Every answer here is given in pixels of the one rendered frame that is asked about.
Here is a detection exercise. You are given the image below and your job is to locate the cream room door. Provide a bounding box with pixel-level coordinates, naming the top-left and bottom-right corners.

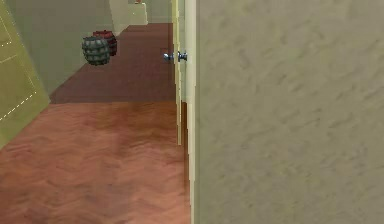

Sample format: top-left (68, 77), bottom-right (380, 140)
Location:
top-left (171, 0), bottom-right (198, 224)

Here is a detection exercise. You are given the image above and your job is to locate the silver round door knob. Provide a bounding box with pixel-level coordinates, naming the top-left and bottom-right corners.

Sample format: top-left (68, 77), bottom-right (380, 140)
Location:
top-left (162, 50), bottom-right (188, 63)

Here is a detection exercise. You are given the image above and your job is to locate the red woven round basket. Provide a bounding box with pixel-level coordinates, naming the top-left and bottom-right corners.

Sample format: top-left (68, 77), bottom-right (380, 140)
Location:
top-left (92, 29), bottom-right (118, 57)

